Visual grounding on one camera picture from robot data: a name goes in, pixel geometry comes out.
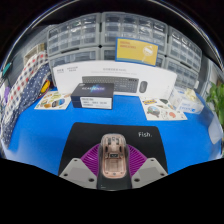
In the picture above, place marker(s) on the yellow card with blue edge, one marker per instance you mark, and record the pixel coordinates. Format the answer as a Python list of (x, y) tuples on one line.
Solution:
[(136, 51)]

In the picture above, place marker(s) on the printed sticker sheet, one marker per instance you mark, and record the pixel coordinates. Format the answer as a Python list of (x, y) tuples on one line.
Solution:
[(163, 109), (52, 101)]

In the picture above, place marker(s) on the black mouse pad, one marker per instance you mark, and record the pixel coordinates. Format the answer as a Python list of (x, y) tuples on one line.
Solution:
[(83, 136)]

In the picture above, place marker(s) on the white keyboard packaging box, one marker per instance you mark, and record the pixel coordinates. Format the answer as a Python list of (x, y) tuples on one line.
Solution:
[(156, 81)]

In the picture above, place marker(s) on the white tissue box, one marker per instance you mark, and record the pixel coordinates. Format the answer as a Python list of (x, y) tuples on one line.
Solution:
[(186, 101)]

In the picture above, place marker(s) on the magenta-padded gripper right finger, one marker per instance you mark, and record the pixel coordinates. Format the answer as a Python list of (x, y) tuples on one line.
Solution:
[(150, 171)]

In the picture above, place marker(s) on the translucent pink computer mouse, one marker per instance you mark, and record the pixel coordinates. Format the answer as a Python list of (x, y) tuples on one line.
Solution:
[(114, 156)]

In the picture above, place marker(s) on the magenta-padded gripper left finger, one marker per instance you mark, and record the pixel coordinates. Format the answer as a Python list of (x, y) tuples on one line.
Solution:
[(76, 171)]

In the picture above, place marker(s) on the small black product box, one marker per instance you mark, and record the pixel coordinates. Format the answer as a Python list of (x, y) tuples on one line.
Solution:
[(92, 95)]

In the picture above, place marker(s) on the beige open wooden box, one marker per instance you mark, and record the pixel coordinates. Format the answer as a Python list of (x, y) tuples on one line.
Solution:
[(33, 55)]

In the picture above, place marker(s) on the green plant in white pot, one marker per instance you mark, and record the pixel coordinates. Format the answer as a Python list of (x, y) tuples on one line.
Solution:
[(216, 103)]

